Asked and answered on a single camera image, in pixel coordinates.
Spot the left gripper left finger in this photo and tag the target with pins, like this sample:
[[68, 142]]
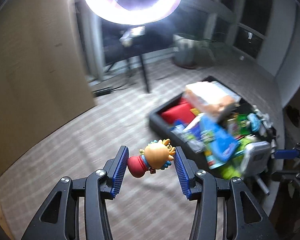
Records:
[[115, 171]]

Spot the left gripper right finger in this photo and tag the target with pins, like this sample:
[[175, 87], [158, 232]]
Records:
[[185, 169]]

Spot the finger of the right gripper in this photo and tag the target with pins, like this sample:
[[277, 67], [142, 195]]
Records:
[[286, 154]]

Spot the orange cartoon figure keychain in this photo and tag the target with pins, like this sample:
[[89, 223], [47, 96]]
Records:
[[157, 155]]

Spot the grey electronic device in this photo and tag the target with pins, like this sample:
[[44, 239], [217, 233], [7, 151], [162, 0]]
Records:
[[255, 158]]

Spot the blue snack bag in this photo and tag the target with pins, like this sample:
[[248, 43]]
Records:
[[218, 143]]

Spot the black storage bin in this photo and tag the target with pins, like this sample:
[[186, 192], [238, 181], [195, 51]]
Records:
[[241, 122]]

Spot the red pouch in bin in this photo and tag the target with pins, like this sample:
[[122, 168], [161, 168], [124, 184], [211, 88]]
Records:
[[181, 111]]

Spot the bread package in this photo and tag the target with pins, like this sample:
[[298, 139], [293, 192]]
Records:
[[211, 98]]

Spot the black power adapter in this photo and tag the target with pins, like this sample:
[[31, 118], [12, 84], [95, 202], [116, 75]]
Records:
[[102, 91]]

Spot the cardboard panel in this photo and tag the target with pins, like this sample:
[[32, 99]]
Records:
[[42, 82]]

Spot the potted plant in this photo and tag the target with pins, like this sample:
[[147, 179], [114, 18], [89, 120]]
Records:
[[190, 52]]

